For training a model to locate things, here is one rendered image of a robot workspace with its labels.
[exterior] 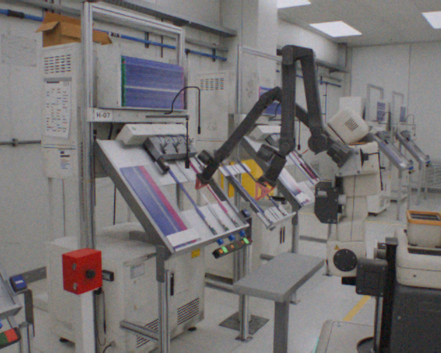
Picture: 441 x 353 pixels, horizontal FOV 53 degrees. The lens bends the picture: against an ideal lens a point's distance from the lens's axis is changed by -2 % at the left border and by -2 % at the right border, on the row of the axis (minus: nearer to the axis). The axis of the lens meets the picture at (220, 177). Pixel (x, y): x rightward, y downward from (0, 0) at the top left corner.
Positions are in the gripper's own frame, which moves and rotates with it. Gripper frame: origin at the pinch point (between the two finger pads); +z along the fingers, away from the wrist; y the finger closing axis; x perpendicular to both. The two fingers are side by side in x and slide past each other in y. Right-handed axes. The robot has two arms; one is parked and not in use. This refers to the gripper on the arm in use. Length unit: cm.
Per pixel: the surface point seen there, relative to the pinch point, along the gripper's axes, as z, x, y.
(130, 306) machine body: 50, 29, 45
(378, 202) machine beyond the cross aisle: 68, 47, -450
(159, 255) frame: 5, 28, 54
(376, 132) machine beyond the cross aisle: 0, -27, -477
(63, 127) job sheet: 8, -63, 48
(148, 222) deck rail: 2, 12, 49
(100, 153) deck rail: -1, -33, 48
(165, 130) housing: -10.4, -37.3, 0.8
